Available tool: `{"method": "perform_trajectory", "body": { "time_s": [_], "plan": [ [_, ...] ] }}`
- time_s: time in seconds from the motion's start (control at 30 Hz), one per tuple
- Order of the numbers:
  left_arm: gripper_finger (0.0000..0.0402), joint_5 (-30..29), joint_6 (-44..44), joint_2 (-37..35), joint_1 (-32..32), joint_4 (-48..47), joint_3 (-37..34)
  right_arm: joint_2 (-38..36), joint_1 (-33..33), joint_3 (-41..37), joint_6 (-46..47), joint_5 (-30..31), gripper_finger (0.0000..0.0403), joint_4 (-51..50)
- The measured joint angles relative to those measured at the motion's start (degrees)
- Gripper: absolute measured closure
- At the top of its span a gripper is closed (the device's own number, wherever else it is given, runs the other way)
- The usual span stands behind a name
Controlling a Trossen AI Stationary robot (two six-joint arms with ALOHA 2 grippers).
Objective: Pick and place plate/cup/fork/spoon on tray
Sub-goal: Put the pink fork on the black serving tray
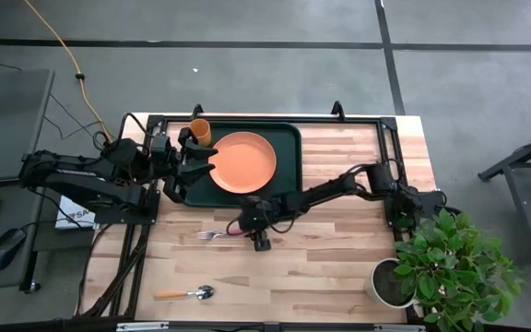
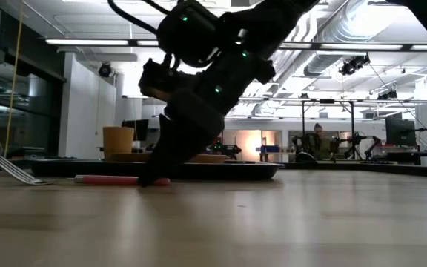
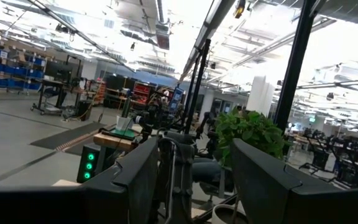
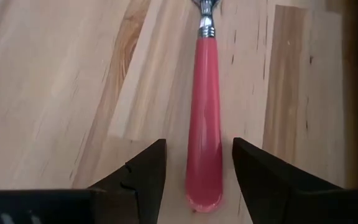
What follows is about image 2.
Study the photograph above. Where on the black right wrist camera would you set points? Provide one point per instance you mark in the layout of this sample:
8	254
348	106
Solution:
154	78

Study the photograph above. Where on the dark green tray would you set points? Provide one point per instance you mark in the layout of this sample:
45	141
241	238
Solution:
235	171

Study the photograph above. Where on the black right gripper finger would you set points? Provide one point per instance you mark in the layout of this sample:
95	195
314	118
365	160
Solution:
184	130

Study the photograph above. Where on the person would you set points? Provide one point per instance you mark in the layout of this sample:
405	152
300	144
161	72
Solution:
319	142

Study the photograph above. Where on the orange plastic cup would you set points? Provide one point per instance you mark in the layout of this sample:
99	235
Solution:
118	142

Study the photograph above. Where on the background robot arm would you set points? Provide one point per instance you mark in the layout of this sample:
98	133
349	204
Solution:
224	149

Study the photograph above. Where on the black ceiling spotlight cluster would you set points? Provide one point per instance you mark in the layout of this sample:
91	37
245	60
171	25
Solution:
348	67

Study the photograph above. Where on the silver ventilation duct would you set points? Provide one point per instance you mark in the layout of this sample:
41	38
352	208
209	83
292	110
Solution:
347	33

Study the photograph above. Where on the blue box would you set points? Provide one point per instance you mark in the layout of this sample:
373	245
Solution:
270	149

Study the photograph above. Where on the dark computer monitor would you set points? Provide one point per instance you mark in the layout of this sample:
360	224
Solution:
400	131
141	130

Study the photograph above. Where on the orange plate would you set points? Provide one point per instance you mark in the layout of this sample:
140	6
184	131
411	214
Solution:
210	158

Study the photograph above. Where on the black station frame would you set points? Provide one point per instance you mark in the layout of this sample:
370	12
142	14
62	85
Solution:
352	122

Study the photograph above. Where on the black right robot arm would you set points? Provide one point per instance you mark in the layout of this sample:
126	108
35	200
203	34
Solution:
273	18

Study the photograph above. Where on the long ceiling light bar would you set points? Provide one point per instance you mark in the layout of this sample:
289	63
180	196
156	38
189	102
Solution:
87	42

